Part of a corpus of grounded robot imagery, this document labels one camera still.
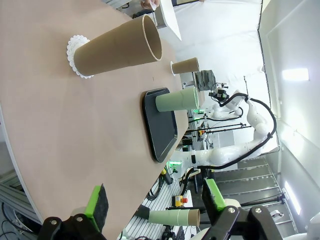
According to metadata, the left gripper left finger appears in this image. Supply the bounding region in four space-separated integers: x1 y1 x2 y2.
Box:
37 183 110 240

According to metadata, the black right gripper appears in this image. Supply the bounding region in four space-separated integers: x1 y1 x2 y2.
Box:
208 89 230 103

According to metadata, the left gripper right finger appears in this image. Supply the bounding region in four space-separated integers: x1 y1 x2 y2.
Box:
201 178 282 240

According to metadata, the pale green tumbler cup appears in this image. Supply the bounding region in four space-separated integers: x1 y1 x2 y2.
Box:
155 86 200 113
177 208 190 226
147 209 180 226

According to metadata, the brown tumbler cup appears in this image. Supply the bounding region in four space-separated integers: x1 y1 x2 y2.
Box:
73 14 164 77
187 208 201 227
171 57 200 75

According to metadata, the grey folded hanging fabric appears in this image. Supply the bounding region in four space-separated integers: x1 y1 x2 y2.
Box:
194 70 216 92

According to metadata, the yellow emergency stop box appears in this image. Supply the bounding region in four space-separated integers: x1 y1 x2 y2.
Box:
173 195 190 208

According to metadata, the black serving tray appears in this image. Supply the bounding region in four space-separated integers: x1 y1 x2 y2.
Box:
141 87 179 164

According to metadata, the long strip light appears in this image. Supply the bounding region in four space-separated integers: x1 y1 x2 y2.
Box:
284 181 303 215

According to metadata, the rectangular ceiling light panel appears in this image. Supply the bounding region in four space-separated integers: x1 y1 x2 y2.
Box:
281 68 310 81

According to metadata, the white side table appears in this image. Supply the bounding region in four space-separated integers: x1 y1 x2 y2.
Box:
152 0 183 41

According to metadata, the black yellow enabling switch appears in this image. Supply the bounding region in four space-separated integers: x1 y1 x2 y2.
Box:
161 168 175 185

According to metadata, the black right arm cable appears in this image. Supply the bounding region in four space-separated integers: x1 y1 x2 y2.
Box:
181 92 279 196

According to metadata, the aluminium table frame rail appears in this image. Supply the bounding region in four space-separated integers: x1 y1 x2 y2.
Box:
0 174 43 226

